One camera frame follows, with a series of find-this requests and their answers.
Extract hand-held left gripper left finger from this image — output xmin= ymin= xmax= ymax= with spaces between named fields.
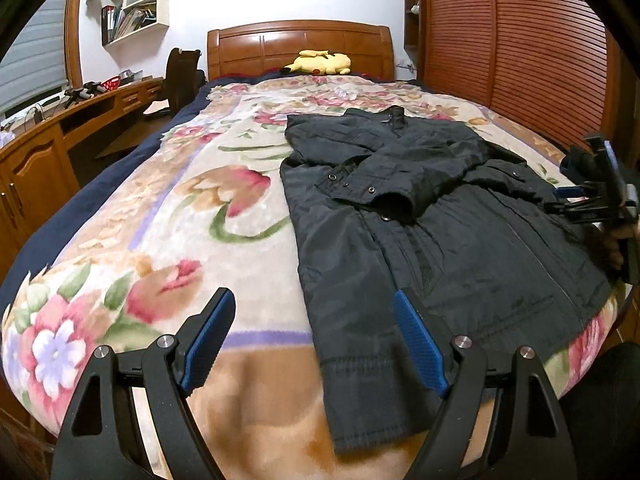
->
xmin=50 ymin=286 xmax=237 ymax=480

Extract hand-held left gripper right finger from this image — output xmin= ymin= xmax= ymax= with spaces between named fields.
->
xmin=393 ymin=286 xmax=580 ymax=480

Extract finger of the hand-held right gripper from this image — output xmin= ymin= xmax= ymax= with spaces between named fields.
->
xmin=544 ymin=186 xmax=624 ymax=226
xmin=584 ymin=132 xmax=622 ymax=197

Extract black jacket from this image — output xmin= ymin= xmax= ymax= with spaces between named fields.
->
xmin=279 ymin=105 xmax=618 ymax=456

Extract person's right hand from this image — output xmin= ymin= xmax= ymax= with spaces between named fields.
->
xmin=596 ymin=224 xmax=640 ymax=273

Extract navy folded garment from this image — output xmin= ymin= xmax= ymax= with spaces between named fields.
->
xmin=561 ymin=151 xmax=596 ymax=173

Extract floral blanket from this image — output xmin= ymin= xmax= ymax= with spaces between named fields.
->
xmin=0 ymin=77 xmax=623 ymax=480

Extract wooden louvered wardrobe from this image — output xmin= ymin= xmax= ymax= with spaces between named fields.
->
xmin=402 ymin=0 xmax=640 ymax=161

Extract person's black pants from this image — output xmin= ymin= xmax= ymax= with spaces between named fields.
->
xmin=560 ymin=342 xmax=640 ymax=480

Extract wooden desk with cabinets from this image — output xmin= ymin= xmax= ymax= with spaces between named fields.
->
xmin=0 ymin=76 xmax=167 ymax=281

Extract dark brown chair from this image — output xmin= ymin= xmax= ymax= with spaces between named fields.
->
xmin=145 ymin=47 xmax=206 ymax=118

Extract black stand device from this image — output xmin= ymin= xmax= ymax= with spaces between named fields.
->
xmin=62 ymin=84 xmax=108 ymax=103

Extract yellow plush toy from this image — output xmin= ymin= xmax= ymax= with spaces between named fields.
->
xmin=281 ymin=49 xmax=352 ymax=76

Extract wooden bed headboard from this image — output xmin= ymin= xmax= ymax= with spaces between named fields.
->
xmin=207 ymin=20 xmax=396 ymax=81

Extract stack of books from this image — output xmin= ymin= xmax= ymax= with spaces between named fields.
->
xmin=116 ymin=6 xmax=158 ymax=38

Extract grey window blind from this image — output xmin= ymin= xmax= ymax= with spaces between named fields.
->
xmin=0 ymin=0 xmax=71 ymax=116

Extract white wall shelf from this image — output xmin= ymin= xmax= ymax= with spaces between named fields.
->
xmin=87 ymin=0 xmax=171 ymax=46

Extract wooden window frame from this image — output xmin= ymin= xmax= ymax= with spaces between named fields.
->
xmin=65 ymin=0 xmax=87 ymax=88

